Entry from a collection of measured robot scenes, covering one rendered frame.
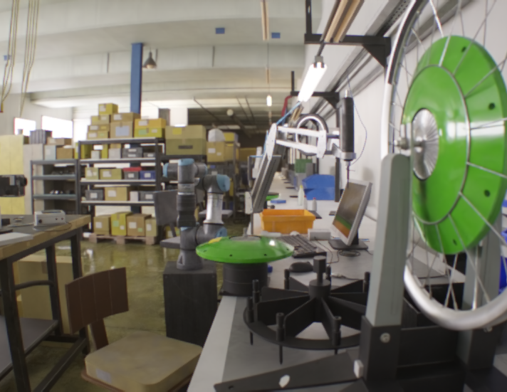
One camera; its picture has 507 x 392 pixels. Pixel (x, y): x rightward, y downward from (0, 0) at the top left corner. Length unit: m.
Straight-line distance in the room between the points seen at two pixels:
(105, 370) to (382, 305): 1.11
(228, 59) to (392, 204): 9.50
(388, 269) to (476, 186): 0.17
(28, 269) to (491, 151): 2.94
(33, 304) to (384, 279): 2.82
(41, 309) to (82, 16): 5.43
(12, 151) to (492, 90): 8.01
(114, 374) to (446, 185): 1.23
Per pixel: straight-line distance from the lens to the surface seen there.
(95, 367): 1.53
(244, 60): 9.93
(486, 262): 0.64
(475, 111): 0.50
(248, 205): 1.86
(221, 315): 1.12
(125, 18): 7.08
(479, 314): 0.51
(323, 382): 0.66
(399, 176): 0.56
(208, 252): 1.20
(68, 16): 7.59
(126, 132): 6.96
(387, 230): 0.56
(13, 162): 8.15
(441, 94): 0.55
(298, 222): 2.37
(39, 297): 3.11
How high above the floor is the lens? 1.33
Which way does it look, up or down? 5 degrees down
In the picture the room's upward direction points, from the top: straight up
